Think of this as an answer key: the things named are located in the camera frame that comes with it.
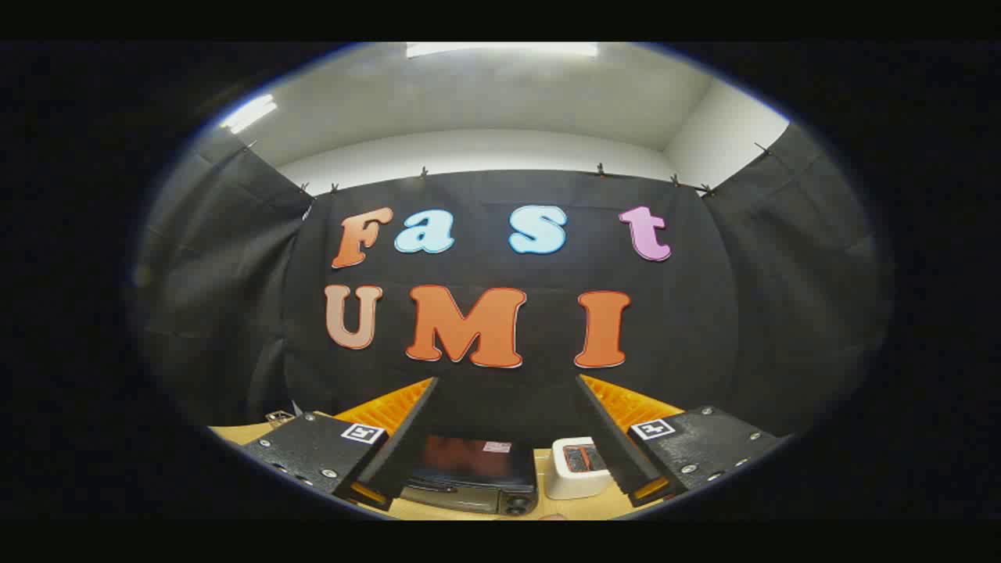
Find black backdrop cloth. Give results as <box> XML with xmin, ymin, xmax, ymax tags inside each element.
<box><xmin>133</xmin><ymin>125</ymin><xmax>892</xmax><ymax>450</ymax></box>

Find long ceiling light panel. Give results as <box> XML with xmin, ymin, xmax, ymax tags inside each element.
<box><xmin>219</xmin><ymin>94</ymin><xmax>278</xmax><ymax>134</ymax></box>
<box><xmin>405</xmin><ymin>42</ymin><xmax>600</xmax><ymax>59</ymax></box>

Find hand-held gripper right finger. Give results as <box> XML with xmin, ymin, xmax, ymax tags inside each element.
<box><xmin>576</xmin><ymin>374</ymin><xmax>784</xmax><ymax>509</ymax></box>

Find black toaster oven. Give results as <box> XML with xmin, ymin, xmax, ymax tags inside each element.
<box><xmin>399</xmin><ymin>434</ymin><xmax>540</xmax><ymax>517</ymax></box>

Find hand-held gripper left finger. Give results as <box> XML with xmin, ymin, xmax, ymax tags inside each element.
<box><xmin>241</xmin><ymin>377</ymin><xmax>440</xmax><ymax>513</ymax></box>

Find white pop-up toaster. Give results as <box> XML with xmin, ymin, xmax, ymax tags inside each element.
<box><xmin>545</xmin><ymin>436</ymin><xmax>615</xmax><ymax>501</ymax></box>

